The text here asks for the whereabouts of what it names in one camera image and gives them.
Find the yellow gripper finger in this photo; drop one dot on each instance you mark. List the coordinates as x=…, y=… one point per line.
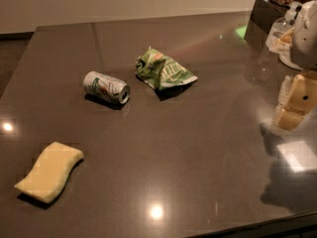
x=302, y=99
x=284, y=89

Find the yellow sponge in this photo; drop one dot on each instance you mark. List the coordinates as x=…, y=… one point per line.
x=50, y=172

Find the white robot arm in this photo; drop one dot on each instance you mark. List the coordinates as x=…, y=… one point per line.
x=303, y=49

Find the clear plastic bottle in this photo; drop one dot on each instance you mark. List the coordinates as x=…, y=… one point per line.
x=282, y=25

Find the black side cabinet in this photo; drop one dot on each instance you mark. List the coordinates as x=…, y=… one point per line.
x=263, y=15

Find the crumpled green chip bag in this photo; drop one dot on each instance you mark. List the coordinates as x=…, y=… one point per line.
x=161, y=72

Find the silver green soda can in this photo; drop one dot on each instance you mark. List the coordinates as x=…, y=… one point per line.
x=105, y=87

